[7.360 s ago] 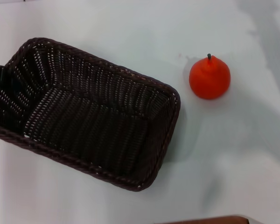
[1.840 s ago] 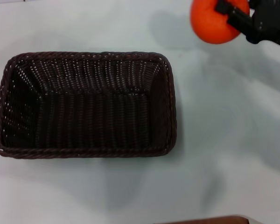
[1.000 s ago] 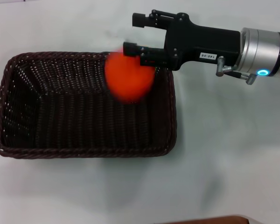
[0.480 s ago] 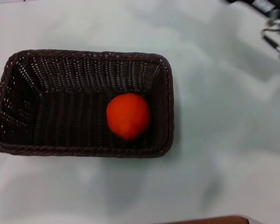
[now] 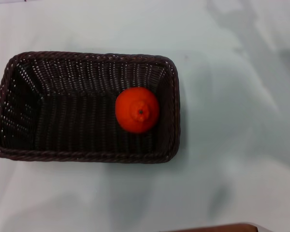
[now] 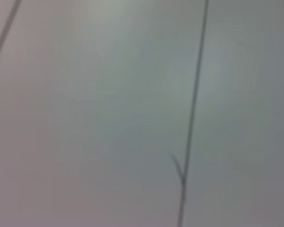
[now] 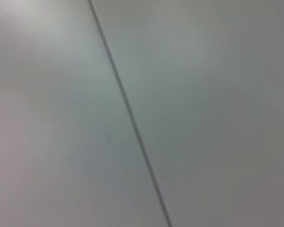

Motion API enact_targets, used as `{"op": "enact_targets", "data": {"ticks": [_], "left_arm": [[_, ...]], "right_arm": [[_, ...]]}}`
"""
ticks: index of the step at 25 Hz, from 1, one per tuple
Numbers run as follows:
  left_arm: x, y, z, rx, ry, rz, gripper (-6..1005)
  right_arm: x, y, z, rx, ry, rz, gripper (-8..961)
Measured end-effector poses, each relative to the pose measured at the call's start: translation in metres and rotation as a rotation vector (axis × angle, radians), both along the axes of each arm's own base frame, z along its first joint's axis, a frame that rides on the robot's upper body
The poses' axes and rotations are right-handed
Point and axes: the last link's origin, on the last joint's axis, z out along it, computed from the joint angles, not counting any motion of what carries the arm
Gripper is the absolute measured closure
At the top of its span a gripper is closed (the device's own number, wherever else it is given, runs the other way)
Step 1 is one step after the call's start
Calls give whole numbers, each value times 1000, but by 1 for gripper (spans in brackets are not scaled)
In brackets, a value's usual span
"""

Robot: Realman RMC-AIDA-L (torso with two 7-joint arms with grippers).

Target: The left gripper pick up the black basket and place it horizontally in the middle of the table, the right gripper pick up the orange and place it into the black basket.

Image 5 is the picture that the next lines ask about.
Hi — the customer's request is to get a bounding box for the orange toy tangerine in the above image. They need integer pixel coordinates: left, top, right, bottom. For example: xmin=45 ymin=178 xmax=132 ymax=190
xmin=115 ymin=86 xmax=160 ymax=134

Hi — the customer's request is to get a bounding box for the dark brown woven basket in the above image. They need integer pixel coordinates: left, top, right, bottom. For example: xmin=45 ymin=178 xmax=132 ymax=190
xmin=0 ymin=50 xmax=182 ymax=164

